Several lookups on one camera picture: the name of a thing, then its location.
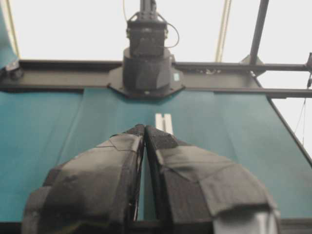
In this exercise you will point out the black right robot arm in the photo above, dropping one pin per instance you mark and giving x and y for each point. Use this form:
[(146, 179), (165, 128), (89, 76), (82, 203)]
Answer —
[(147, 61)]

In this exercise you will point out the black upright frame post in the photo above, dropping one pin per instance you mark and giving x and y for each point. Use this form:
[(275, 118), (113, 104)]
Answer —
[(260, 21)]

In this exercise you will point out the silver aluminium extrusion rail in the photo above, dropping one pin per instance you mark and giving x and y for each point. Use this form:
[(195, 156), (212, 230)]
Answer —
[(164, 122)]

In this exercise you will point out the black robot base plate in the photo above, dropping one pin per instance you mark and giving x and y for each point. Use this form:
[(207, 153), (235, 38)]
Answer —
[(175, 85)]

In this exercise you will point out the black table frame beam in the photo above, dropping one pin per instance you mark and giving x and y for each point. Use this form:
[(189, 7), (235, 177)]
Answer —
[(232, 78)]

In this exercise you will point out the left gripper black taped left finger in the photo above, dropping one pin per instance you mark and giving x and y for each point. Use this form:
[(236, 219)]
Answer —
[(95, 192)]

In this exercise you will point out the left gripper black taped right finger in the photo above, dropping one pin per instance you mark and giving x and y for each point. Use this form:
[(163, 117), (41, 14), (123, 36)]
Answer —
[(200, 192)]

